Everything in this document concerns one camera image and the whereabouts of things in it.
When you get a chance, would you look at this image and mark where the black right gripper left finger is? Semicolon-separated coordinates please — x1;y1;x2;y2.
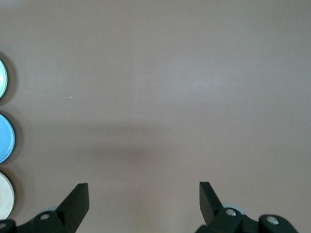
17;183;89;233

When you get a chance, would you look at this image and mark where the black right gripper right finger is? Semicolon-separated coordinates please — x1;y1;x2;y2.
199;181;298;233

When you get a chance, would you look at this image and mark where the pale green round plate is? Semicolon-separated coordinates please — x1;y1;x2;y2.
0;59;10;99

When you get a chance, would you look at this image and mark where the blue bowl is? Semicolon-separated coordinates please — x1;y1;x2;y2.
0;113;16;164

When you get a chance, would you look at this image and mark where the cream round plate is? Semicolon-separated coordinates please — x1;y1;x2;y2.
0;171;16;219

